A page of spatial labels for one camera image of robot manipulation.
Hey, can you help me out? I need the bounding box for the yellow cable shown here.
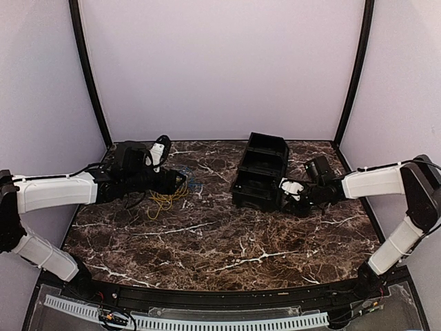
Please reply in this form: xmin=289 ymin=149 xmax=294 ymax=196
xmin=146 ymin=179 xmax=189 ymax=220

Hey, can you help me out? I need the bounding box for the black front rail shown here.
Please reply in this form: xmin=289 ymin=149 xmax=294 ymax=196
xmin=61 ymin=275 xmax=411 ymax=314

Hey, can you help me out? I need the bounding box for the right black corner post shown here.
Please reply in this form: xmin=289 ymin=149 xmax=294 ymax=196
xmin=333 ymin=0 xmax=375 ymax=148

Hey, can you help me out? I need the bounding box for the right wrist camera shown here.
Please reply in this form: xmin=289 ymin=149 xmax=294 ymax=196
xmin=304 ymin=155 xmax=336 ymax=183

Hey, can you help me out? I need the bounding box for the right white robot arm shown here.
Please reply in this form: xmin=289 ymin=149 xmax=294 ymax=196
xmin=278 ymin=154 xmax=440 ymax=299

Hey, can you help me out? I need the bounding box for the black bin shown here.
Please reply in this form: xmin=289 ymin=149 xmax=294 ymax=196
xmin=237 ymin=150 xmax=287 ymax=177
xmin=247 ymin=132 xmax=289 ymax=160
xmin=230 ymin=170 xmax=281 ymax=212

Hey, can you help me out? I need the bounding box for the black bin near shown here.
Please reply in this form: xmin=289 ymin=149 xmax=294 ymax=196
xmin=230 ymin=170 xmax=281 ymax=212

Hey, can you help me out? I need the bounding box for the black bin middle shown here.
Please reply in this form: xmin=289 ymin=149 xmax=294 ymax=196
xmin=237 ymin=150 xmax=287 ymax=177

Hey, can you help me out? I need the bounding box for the black corner post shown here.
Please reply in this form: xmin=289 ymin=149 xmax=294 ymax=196
xmin=333 ymin=0 xmax=375 ymax=148
xmin=68 ymin=0 xmax=113 ymax=149

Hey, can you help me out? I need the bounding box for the black bin far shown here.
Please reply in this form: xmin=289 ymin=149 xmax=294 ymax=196
xmin=247 ymin=132 xmax=289 ymax=160

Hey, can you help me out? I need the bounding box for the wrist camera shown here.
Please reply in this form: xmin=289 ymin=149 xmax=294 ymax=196
xmin=304 ymin=155 xmax=336 ymax=183
xmin=110 ymin=135 xmax=172 ymax=177

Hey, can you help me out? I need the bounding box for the white slotted cable duct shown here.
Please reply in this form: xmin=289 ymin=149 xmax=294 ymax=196
xmin=43 ymin=295 xmax=329 ymax=330

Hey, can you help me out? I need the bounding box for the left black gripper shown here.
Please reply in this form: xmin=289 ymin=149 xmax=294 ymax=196
xmin=123 ymin=166 xmax=185 ymax=194

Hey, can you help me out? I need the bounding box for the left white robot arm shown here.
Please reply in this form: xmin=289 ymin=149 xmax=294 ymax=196
xmin=1 ymin=163 xmax=186 ymax=301

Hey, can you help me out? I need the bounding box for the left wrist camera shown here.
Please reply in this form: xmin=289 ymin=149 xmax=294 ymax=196
xmin=110 ymin=135 xmax=172 ymax=177

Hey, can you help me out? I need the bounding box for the blue cable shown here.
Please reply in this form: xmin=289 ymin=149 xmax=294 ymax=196
xmin=177 ymin=165 xmax=204 ymax=194

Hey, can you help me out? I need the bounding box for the left black corner post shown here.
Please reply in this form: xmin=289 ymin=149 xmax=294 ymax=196
xmin=68 ymin=0 xmax=113 ymax=149

